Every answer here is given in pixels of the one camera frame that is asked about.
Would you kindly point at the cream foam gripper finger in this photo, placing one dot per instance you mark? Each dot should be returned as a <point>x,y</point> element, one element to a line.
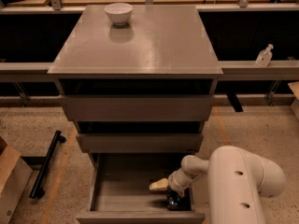
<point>160,185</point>

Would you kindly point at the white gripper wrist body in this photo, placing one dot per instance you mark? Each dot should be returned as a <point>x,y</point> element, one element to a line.
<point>176,182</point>

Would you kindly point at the blue pepsi can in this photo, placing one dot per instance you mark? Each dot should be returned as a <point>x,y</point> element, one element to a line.
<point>174,201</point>

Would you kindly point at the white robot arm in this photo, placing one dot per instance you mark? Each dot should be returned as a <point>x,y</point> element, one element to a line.
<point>236,181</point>

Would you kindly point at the open bottom drawer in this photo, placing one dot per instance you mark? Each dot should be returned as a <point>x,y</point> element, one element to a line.
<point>120,191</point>

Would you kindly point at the grey top drawer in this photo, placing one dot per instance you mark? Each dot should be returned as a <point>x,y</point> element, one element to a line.
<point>136,108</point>

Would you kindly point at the grey drawer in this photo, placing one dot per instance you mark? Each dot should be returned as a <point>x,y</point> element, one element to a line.
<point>139,142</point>
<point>136,108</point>

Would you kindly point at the grey middle drawer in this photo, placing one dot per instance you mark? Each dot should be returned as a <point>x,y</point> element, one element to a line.
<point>139,142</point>

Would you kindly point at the grey drawer cabinet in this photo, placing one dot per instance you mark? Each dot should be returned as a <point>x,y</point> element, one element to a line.
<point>155,37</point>

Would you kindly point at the black metal bar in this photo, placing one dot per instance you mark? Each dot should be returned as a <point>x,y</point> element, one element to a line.
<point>37,191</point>

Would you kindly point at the cardboard box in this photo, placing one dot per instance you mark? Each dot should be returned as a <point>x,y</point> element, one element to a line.
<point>14,176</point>

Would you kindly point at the clear sanitizer pump bottle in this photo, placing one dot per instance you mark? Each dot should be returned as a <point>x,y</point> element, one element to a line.
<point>264,56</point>

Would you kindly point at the white ceramic bowl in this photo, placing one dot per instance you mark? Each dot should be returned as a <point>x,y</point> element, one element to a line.
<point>119,13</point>

